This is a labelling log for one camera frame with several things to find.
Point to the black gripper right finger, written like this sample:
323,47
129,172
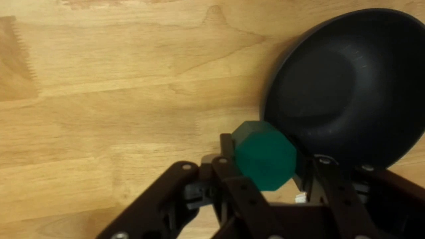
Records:
331,189

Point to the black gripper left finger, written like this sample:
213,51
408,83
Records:
242,210

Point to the green octagonal block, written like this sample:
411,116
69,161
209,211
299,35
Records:
263,154

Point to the black bowl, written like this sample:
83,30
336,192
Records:
354,88

